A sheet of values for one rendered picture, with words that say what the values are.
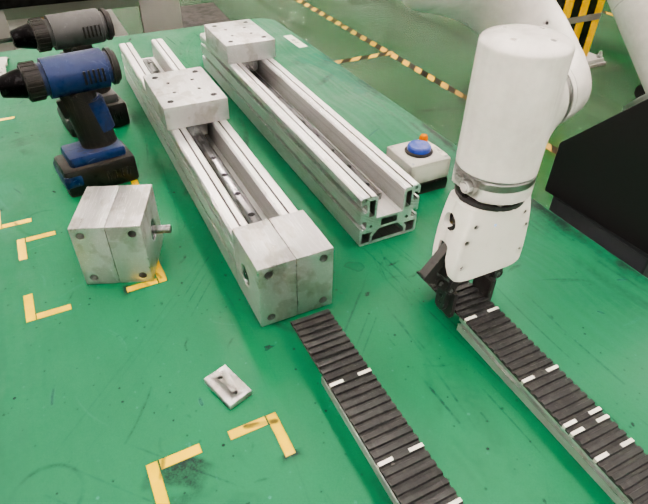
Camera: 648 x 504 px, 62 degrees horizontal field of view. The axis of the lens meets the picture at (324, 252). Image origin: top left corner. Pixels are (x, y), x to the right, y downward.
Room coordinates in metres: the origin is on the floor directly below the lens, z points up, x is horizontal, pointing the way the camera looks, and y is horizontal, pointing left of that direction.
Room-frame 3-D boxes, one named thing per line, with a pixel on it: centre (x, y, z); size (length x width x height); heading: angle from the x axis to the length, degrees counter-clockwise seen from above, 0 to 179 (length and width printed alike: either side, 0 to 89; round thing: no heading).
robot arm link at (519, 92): (0.50, -0.18, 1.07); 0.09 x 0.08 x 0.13; 134
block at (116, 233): (0.60, 0.27, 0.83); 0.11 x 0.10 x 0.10; 96
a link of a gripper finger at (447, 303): (0.48, -0.14, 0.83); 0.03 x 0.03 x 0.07; 27
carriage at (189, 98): (0.93, 0.25, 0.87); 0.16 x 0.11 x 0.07; 27
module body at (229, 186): (0.93, 0.25, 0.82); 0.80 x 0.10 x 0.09; 27
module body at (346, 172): (1.02, 0.08, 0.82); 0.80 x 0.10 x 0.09; 27
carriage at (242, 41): (1.24, 0.20, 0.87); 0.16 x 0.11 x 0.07; 27
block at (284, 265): (0.54, 0.04, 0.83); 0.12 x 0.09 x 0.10; 117
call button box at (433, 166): (0.82, -0.15, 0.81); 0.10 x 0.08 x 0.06; 117
